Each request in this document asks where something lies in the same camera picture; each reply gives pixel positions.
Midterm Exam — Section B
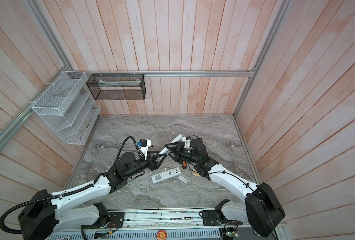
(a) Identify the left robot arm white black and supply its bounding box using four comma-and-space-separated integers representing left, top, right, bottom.
0, 139, 170, 240

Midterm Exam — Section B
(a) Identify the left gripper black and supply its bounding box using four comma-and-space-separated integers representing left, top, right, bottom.
125, 150, 167, 178

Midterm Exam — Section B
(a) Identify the white remote control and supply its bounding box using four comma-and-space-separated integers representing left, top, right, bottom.
151, 167, 182, 184
158, 134, 185, 155

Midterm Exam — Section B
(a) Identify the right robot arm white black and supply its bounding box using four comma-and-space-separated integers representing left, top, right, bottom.
160, 136, 286, 239

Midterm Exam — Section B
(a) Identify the aluminium front rail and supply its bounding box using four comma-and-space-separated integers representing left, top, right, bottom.
37, 206, 286, 233

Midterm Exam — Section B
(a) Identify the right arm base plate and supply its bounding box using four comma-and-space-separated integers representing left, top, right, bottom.
199, 209, 243, 226

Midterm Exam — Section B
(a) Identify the black wire mesh basket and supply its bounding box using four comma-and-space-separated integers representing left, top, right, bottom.
86, 73, 146, 101

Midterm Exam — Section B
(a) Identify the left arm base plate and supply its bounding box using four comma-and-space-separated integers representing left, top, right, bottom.
82, 211, 125, 230

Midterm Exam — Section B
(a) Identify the white battery cover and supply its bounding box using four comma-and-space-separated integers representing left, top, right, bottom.
178, 176, 188, 184

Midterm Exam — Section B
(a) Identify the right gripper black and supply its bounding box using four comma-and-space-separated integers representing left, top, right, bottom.
166, 141, 200, 165

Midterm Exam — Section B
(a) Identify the white wire mesh shelf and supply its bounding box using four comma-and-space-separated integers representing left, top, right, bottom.
32, 72, 101, 145

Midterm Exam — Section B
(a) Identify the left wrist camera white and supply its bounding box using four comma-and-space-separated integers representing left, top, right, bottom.
137, 139, 151, 160

